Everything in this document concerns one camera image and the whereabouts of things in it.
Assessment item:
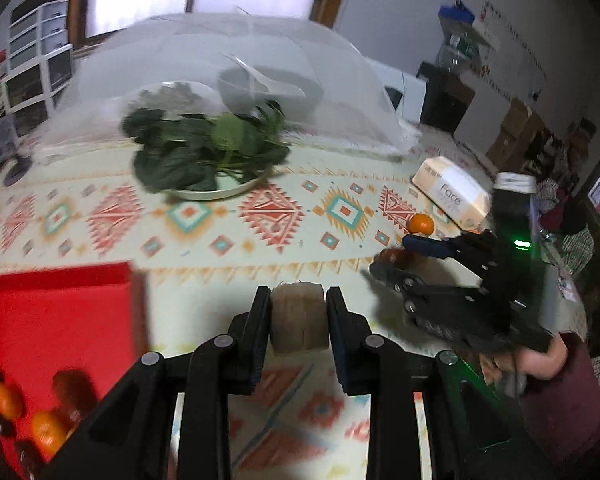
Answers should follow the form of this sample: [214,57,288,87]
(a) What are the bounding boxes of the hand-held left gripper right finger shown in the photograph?
[325,286,536,480]

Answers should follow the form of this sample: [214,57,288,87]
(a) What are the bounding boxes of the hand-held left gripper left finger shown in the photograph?
[40,285,273,480]

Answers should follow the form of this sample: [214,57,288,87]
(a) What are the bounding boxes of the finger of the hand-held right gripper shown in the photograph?
[401,229,497,276]
[369,255,512,352]

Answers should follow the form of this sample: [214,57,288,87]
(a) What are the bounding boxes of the large red date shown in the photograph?
[52,369,92,411]

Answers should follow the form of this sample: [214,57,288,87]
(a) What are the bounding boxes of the red box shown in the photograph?
[0,261,148,480]

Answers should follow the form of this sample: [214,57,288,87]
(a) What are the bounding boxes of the large mandarin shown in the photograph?
[30,411,71,461]
[0,384,26,418]

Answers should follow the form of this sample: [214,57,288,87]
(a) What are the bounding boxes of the person's right forearm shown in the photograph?
[517,332,600,468]

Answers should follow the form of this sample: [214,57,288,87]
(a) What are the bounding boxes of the person's right hand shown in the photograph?
[490,334,567,397]

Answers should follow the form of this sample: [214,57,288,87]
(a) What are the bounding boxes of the small mandarin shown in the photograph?
[409,213,435,236]

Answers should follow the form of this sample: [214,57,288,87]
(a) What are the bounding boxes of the white tissue pack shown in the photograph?
[411,156,493,228]

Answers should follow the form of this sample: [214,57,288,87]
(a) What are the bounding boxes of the cardboard boxes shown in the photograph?
[487,97,548,173]

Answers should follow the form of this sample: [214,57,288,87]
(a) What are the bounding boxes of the metal plate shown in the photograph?
[165,165,276,202]

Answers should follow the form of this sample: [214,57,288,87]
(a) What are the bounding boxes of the black cabinet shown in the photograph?
[419,61,477,132]

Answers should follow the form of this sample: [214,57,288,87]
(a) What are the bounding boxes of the white appliance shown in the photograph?
[375,57,427,126]

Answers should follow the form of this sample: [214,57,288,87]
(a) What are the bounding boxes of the green spinach bunch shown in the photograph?
[121,85,291,194]

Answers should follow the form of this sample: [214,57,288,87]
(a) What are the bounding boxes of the grey bowl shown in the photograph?
[217,65,326,122]

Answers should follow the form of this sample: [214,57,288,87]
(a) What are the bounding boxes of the clear water bottle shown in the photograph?
[439,35,483,63]

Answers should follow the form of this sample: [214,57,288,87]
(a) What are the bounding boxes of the white mesh food cover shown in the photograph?
[30,12,423,161]

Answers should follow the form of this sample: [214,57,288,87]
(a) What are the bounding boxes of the white spoon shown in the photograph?
[225,52,306,99]

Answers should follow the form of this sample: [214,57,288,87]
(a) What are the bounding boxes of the blue box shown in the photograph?
[439,4,477,28]

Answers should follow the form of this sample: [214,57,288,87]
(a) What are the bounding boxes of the black round stand base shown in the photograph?
[2,157,33,187]

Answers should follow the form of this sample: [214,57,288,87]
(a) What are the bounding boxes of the white plastic drawer unit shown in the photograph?
[7,1,76,121]

